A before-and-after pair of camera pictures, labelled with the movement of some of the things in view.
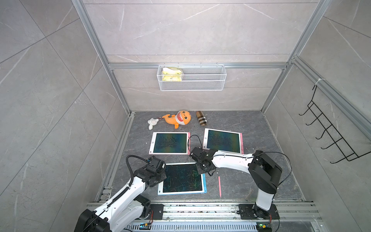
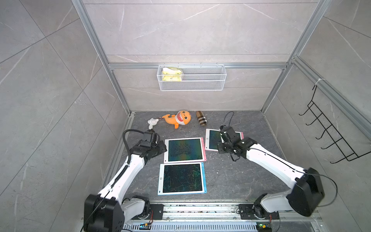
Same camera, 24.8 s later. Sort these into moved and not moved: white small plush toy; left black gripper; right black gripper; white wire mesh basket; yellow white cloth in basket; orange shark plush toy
Moved: left black gripper; right black gripper
Not moved: yellow white cloth in basket; orange shark plush toy; white wire mesh basket; white small plush toy
